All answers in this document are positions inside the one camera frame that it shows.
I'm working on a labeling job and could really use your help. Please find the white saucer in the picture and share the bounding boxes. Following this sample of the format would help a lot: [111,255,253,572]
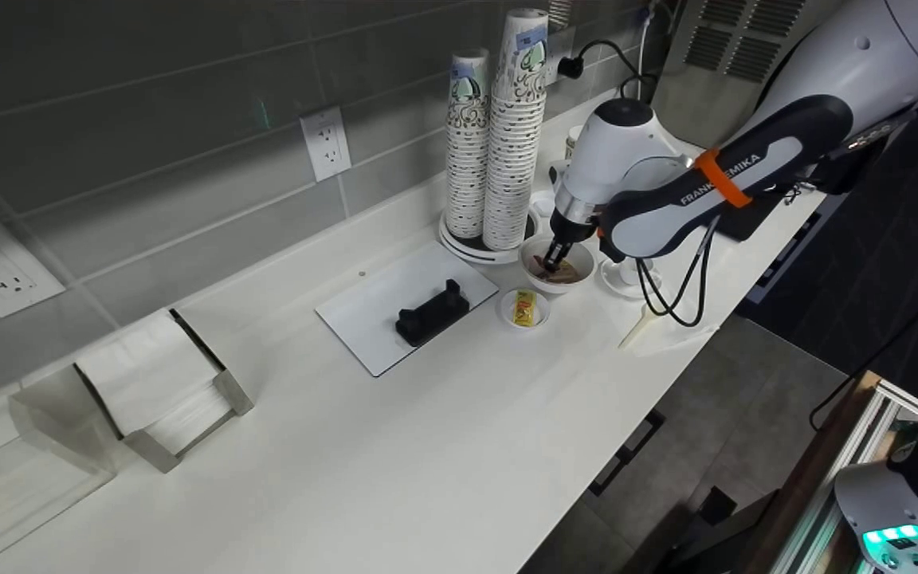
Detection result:
[598,264,640,301]

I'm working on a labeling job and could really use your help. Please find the cabinet door handles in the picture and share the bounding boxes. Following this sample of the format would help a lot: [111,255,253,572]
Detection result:
[591,412,665,499]

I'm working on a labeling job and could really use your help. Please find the white bowl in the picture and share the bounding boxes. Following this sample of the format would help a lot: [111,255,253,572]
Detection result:
[521,244,596,297]

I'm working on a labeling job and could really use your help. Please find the white plate under cups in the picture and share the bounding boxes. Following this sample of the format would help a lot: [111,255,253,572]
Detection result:
[437,211,542,267]

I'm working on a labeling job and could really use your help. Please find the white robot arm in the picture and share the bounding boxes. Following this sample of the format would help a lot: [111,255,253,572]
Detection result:
[542,0,918,267]

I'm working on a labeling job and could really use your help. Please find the robot cable bundle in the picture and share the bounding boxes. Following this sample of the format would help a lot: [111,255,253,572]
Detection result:
[634,211,722,331]

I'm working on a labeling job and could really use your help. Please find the black clip holder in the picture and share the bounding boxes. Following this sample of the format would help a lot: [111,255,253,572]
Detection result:
[394,280,468,348]

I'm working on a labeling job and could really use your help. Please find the white flat mat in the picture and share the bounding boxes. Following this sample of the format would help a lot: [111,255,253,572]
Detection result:
[316,246,496,378]

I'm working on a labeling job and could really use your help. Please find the tall patterned cup stack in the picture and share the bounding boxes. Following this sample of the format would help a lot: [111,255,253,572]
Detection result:
[482,10,550,251]

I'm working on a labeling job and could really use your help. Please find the small white dish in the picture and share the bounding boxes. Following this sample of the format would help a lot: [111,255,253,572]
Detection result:
[496,290,553,331]

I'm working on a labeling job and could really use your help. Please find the black power cable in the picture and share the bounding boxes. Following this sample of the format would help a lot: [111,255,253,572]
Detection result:
[555,0,686,107]

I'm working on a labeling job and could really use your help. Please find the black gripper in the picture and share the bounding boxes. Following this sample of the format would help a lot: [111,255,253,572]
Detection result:
[542,192,593,267]

